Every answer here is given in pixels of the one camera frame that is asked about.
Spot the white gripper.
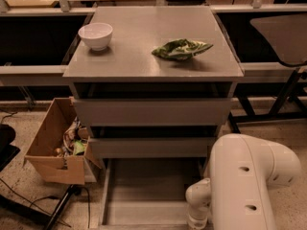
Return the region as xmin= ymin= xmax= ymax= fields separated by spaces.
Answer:
xmin=187 ymin=211 xmax=208 ymax=230

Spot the grey bottom drawer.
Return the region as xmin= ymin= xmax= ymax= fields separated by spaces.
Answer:
xmin=98 ymin=158 xmax=201 ymax=230

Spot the grey drawer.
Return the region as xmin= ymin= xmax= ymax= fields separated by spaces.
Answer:
xmin=73 ymin=99 xmax=231 ymax=127
xmin=89 ymin=137 xmax=215 ymax=158
xmin=98 ymin=158 xmax=201 ymax=230

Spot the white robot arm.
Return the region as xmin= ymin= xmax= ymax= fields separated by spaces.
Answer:
xmin=185 ymin=133 xmax=301 ymax=230

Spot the grey middle drawer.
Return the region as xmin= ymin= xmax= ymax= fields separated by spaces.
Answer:
xmin=89 ymin=137 xmax=215 ymax=158

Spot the grey drawer cabinet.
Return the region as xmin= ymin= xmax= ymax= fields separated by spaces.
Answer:
xmin=62 ymin=6 xmax=245 ymax=165

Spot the grey top drawer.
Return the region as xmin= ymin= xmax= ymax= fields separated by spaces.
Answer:
xmin=73 ymin=99 xmax=231 ymax=127

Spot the black tripod stand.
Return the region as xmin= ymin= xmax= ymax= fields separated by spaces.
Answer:
xmin=0 ymin=185 xmax=81 ymax=230

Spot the cardboard box with clutter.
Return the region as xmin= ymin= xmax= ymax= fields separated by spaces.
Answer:
xmin=25 ymin=98 xmax=101 ymax=185

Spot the green leaf-shaped dish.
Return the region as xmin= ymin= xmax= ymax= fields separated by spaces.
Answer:
xmin=152 ymin=38 xmax=213 ymax=60

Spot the black object at left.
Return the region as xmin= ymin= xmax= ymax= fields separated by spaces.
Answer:
xmin=0 ymin=124 xmax=20 ymax=172

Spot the white ceramic bowl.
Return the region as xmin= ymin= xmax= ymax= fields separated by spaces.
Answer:
xmin=78 ymin=22 xmax=113 ymax=51

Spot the black floor cable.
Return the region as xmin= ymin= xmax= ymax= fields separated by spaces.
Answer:
xmin=0 ymin=177 xmax=92 ymax=230

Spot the black table leg frame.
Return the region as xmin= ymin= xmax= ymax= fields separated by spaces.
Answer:
xmin=228 ymin=67 xmax=307 ymax=133

